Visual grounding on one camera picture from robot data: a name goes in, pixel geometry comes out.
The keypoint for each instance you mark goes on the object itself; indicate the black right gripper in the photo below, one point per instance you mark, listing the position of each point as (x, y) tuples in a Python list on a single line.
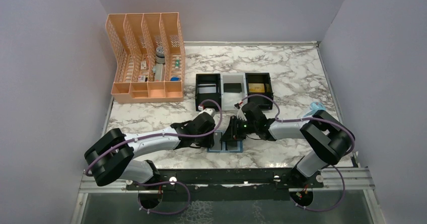
[(232, 133)]

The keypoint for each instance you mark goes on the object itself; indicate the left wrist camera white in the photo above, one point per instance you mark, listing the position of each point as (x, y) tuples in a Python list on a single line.
[(209, 111)]

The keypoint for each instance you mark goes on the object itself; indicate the blue card holder wallet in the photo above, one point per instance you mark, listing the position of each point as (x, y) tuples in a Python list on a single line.
[(229, 147)]

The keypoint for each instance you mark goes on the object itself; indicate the white middle card tray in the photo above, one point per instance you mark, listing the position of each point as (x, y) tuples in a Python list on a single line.
[(230, 99)]

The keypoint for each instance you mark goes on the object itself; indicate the black right card tray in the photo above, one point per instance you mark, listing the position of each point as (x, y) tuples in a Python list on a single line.
[(263, 78)]

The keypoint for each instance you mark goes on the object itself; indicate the silver crest card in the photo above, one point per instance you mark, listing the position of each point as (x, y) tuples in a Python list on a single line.
[(209, 89)]

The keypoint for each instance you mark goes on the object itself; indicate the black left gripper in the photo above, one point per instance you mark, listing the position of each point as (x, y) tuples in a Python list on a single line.
[(208, 143)]

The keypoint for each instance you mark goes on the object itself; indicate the black left card tray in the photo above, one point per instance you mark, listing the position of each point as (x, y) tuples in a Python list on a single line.
[(204, 79)]

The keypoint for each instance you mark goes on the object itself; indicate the black card in middle tray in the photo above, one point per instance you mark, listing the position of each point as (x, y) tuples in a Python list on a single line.
[(232, 87)]

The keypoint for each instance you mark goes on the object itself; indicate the round tin in organizer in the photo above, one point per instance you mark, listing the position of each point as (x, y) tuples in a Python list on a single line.
[(160, 55)]

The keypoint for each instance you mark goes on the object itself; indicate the orange plastic desk organizer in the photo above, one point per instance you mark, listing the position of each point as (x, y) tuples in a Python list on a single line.
[(134, 39)]

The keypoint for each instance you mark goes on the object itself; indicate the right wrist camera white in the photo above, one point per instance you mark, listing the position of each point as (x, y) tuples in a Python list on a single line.
[(240, 114)]

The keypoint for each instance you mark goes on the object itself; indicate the black card tray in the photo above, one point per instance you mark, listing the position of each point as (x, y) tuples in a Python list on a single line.
[(204, 79), (263, 78)]

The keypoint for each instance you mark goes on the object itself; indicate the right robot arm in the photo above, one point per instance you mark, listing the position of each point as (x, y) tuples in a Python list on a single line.
[(329, 139)]

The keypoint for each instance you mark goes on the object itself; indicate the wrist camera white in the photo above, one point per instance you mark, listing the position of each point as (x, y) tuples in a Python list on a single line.
[(240, 114), (209, 111)]

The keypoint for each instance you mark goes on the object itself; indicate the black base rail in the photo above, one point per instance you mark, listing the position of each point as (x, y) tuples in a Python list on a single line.
[(280, 177)]

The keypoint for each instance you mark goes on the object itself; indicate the green white small bottle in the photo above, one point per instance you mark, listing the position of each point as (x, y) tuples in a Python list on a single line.
[(177, 63)]

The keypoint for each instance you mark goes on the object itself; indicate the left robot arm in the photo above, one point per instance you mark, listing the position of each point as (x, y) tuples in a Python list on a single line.
[(113, 156)]

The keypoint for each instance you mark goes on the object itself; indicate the grey card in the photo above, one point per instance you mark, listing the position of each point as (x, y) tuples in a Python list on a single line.
[(217, 141)]

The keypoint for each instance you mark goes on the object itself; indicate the white red labelled box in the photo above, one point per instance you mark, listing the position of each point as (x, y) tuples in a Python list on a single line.
[(142, 78)]

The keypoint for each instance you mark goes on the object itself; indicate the light blue tape dispenser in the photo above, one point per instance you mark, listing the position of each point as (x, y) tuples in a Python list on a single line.
[(312, 109)]

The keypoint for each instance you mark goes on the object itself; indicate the aluminium frame rail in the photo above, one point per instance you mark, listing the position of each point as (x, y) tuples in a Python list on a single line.
[(332, 178)]

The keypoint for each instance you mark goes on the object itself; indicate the gold card in right tray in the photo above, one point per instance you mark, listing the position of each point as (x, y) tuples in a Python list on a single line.
[(256, 88)]

